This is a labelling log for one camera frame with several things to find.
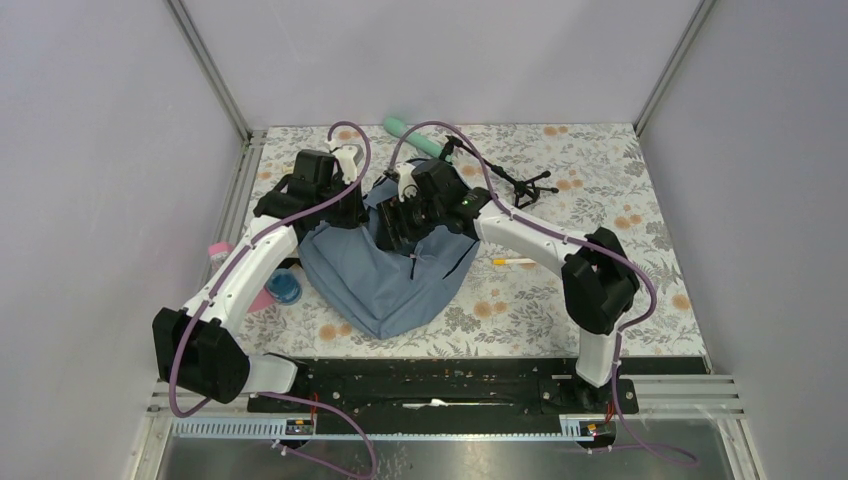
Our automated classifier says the grey slotted cable duct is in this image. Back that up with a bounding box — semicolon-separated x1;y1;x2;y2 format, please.
172;413;601;444

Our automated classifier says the blue grey backpack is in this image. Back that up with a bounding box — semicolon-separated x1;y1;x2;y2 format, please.
298;177;479;339

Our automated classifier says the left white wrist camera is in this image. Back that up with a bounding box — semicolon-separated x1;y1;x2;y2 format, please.
325;140;365;185

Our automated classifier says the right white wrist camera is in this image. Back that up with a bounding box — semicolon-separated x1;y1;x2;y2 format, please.
388;163;419;202

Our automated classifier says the mint green tube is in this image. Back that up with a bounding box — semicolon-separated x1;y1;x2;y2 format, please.
382;116;448;168

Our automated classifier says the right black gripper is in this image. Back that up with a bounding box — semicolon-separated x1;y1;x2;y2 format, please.
376;188;444;253

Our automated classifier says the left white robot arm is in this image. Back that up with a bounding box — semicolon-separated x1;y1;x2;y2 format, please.
152;144;370;411

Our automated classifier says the pink metronome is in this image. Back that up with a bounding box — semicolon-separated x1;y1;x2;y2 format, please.
208;242;275;314

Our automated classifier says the floral table mat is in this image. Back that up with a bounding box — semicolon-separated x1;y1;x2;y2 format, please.
237;123;706;358

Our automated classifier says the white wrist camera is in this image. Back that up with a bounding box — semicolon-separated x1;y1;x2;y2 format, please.
388;163;419;202
325;140;365;185

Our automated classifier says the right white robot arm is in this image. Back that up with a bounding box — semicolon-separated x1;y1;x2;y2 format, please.
377;159;639;412

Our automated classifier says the white orange pen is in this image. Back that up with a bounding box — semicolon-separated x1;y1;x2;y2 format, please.
492;258;536;266

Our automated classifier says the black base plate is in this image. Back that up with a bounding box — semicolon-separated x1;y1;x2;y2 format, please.
290;357;707;435

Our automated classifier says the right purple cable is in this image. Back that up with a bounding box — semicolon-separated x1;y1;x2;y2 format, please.
387;120;700;468

